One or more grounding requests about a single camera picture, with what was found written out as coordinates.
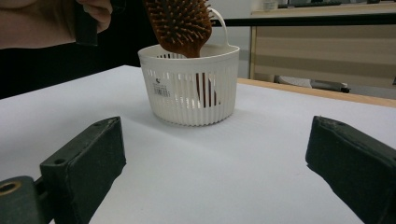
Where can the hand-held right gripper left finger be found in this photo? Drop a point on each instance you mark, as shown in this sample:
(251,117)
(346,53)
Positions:
(84,168)

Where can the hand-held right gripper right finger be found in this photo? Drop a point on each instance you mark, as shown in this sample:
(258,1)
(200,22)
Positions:
(358,165)

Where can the brown wooden hairbrush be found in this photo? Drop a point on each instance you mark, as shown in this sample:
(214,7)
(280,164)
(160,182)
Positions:
(179,25)

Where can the white plastic basket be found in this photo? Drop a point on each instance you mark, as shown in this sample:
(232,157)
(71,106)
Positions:
(186,99)

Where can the black curtain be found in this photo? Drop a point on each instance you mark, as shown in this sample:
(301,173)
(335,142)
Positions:
(46,71)

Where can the office chair base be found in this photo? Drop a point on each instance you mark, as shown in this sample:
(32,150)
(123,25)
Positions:
(323,84)

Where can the light wooden desk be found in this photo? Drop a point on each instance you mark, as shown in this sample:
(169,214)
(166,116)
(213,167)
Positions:
(311,56)

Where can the white table cover sheet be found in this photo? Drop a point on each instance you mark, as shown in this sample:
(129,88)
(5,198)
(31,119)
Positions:
(218,165)

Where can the black horizontal frame bar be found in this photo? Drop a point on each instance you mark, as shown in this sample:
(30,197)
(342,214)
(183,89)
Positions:
(311,19)

